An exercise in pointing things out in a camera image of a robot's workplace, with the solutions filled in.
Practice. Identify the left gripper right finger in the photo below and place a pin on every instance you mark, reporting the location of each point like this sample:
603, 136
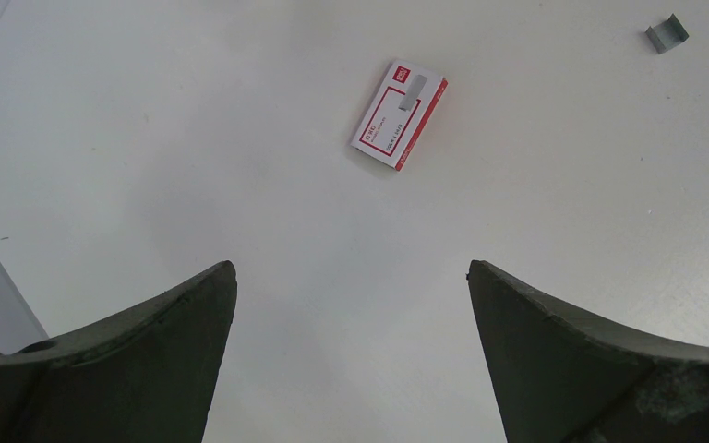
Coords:
561, 373

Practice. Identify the red white staple box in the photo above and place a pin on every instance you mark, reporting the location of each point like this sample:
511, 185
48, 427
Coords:
402, 104

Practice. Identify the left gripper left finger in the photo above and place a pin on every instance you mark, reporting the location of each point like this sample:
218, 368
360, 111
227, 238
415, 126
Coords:
145, 374

